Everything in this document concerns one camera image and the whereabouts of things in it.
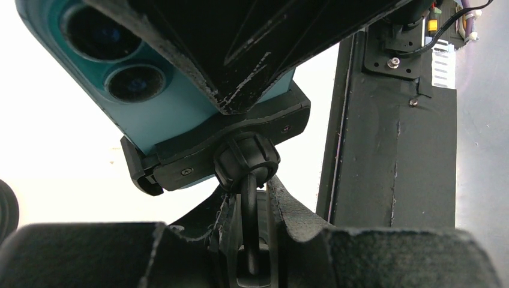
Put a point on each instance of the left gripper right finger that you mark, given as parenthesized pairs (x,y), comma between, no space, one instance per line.
(313,253)

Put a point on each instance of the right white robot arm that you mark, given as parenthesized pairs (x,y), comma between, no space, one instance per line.
(409,12)

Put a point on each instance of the teal phone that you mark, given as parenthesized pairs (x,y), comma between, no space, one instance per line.
(140,91)

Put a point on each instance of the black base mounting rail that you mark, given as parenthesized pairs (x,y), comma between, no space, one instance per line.
(391,148)

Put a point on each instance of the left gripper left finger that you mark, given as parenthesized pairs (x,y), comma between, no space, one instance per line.
(142,254)

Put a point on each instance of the black round-base stand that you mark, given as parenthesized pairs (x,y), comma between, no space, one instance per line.
(9,211)

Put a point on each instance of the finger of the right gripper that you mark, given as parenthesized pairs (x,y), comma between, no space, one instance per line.
(235,51)

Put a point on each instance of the right white cable duct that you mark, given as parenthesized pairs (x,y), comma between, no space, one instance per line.
(443,65)

